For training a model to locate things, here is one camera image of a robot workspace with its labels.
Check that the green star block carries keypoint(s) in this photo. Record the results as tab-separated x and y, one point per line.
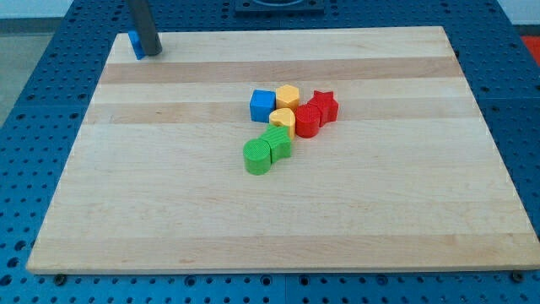
279	142

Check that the red cylinder block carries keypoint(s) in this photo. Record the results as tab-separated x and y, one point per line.
307	119

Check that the blue cube block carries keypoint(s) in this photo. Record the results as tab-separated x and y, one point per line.
262	104

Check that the blue triangle block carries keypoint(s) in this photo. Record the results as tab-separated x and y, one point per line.
136	44

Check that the yellow heart block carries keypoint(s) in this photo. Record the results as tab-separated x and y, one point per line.
284	117

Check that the light wooden board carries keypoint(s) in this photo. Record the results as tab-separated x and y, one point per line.
407	179

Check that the green cylinder block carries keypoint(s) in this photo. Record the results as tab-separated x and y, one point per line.
257	156

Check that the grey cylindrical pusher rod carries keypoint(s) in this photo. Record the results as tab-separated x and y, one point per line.
144	24

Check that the yellow hexagon block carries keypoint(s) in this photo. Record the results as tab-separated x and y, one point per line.
287	96

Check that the red star block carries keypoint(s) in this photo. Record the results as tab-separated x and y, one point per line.
326	105

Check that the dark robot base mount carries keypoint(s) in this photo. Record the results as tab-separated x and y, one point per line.
279	6

